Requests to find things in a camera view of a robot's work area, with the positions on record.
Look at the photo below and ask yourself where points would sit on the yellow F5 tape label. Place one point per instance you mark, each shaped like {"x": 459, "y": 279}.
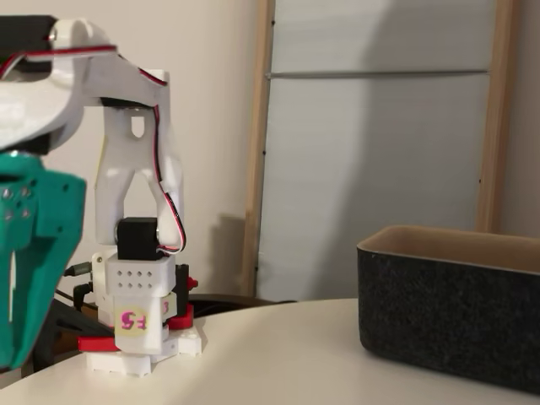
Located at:
{"x": 131, "y": 321}

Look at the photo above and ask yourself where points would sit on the dark grey felt bin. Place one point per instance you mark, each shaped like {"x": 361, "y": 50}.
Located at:
{"x": 443, "y": 316}

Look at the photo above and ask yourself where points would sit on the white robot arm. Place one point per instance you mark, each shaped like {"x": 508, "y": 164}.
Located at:
{"x": 122, "y": 147}

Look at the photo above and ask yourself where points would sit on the metal rail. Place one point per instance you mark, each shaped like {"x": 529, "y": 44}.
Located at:
{"x": 379, "y": 73}

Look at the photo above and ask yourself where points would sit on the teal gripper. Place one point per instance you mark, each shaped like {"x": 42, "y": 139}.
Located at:
{"x": 35, "y": 236}

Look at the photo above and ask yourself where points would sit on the yellow F3 tape label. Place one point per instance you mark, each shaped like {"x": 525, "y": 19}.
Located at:
{"x": 169, "y": 307}

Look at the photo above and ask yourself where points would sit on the wood framed frosted panel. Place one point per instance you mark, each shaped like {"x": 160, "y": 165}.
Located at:
{"x": 379, "y": 126}

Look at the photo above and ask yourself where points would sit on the black clamp with red pad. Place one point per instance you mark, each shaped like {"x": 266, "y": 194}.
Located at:
{"x": 182, "y": 278}
{"x": 97, "y": 343}

